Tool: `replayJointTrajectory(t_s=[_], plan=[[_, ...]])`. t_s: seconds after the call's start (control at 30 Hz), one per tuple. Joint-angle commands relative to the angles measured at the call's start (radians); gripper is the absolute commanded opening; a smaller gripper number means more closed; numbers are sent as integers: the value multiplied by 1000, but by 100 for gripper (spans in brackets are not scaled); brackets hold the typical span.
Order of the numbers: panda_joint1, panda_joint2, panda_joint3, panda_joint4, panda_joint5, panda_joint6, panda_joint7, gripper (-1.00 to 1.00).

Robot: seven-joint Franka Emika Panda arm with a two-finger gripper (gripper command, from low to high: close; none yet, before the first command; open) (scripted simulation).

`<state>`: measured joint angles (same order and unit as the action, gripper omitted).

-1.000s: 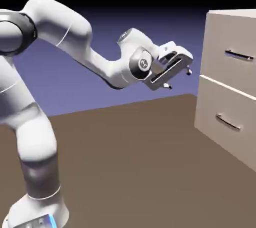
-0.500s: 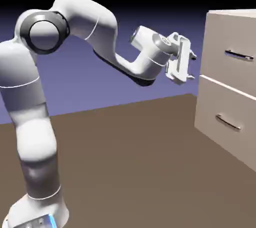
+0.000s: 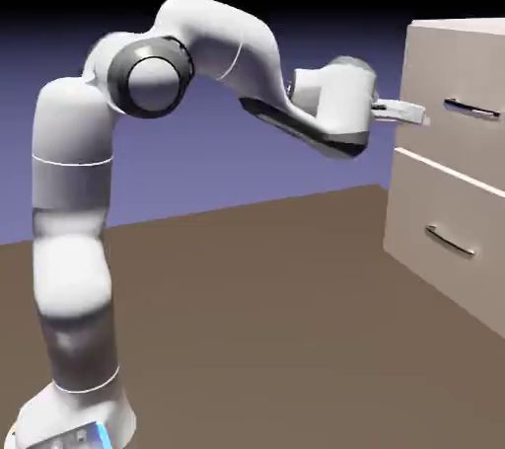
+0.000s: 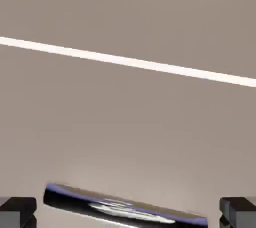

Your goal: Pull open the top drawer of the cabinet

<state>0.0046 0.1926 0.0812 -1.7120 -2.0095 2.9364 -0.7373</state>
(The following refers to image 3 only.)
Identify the silver curved drawer handle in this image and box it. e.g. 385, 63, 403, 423
425, 224, 477, 259

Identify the dark curved drawer handle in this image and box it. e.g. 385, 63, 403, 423
444, 98, 501, 119

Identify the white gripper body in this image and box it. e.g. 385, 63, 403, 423
372, 98, 428, 126

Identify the beige cabinet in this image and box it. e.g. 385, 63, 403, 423
382, 17, 505, 338

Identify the beige drawer front silver handle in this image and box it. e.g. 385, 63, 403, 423
383, 148, 505, 338

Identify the beige drawer front dark handle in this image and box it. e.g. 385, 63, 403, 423
395, 25, 505, 191

